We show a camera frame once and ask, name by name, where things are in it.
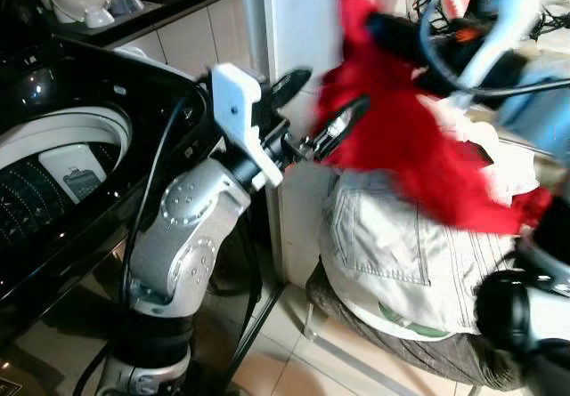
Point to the red cloth garment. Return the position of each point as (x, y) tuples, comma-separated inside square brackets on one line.
[(401, 138)]

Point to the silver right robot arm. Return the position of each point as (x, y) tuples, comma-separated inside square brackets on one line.
[(525, 325)]

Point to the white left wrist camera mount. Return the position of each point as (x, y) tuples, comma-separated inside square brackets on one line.
[(236, 102)]

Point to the black washing machine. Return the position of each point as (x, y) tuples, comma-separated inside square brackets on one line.
[(98, 80)]

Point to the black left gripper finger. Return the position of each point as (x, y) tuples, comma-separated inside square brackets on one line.
[(291, 86), (338, 125)]

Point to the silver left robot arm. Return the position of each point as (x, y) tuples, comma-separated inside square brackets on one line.
[(183, 227)]

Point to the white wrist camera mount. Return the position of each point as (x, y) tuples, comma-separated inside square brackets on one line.
[(236, 102), (503, 22)]

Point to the brown woven laundry basket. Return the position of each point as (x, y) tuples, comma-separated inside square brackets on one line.
[(427, 360)]

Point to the grey plastic container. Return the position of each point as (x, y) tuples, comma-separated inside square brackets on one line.
[(126, 3)]

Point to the white cloth garment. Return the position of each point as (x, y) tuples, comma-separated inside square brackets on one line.
[(512, 160)]

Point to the beige denim jacket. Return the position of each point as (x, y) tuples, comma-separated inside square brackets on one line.
[(392, 254)]

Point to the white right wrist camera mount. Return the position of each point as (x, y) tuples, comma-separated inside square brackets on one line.
[(503, 22)]

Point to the white washer drum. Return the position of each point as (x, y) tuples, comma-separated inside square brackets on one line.
[(53, 133)]

